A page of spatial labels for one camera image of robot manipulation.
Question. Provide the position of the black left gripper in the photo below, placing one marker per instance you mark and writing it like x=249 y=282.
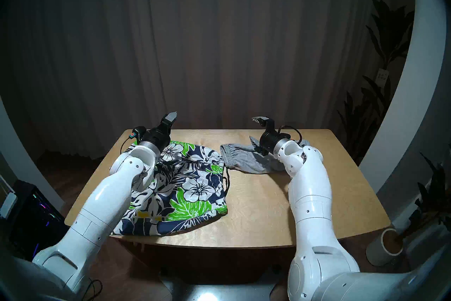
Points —
x=158 y=136

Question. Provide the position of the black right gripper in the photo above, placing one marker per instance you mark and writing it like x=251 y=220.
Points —
x=271 y=140

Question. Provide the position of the grey jersey shorts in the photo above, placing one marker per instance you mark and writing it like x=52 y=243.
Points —
x=243 y=159

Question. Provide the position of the navy green floral shorts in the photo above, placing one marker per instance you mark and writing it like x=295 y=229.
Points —
x=186 y=191

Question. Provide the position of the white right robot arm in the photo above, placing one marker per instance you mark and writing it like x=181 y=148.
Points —
x=313 y=205

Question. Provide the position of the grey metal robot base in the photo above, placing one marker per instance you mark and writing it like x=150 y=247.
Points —
x=218 y=289

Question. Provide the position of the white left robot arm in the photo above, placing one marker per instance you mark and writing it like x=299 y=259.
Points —
x=105 y=198

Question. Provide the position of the beige pleated curtain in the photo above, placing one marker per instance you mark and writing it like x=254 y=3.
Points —
x=211 y=39

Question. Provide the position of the white paper plant tag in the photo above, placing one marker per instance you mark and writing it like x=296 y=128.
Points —
x=382 y=77

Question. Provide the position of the tall dark leafy plant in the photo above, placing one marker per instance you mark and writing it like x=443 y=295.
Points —
x=384 y=35

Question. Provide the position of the white cylindrical plant pot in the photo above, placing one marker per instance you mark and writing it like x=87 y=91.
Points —
x=377 y=252

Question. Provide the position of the black computer tower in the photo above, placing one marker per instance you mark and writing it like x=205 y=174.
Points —
x=35 y=222

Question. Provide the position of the small dark leafy plant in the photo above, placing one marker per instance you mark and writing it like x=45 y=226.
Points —
x=433 y=194

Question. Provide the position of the white router box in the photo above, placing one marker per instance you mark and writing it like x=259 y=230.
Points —
x=7 y=205

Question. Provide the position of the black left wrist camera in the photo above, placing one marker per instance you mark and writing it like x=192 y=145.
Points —
x=138 y=132

